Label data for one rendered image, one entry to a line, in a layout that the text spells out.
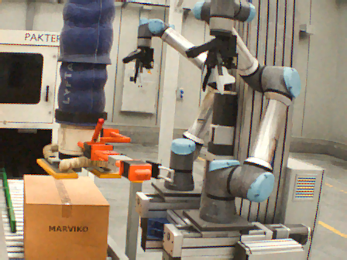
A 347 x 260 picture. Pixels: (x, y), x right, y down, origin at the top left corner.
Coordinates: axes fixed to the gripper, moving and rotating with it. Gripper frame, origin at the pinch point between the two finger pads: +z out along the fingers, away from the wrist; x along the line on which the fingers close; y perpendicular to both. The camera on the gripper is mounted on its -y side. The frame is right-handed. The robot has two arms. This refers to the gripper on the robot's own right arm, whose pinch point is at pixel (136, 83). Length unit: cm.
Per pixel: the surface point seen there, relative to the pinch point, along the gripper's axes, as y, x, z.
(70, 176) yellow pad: -37, -53, 38
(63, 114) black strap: -40, -43, 14
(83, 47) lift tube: -34, -46, -14
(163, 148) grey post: 99, 264, 73
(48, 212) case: -44, -28, 61
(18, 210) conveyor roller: -60, 89, 97
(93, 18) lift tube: -31, -46, -27
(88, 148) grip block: -31, -63, 25
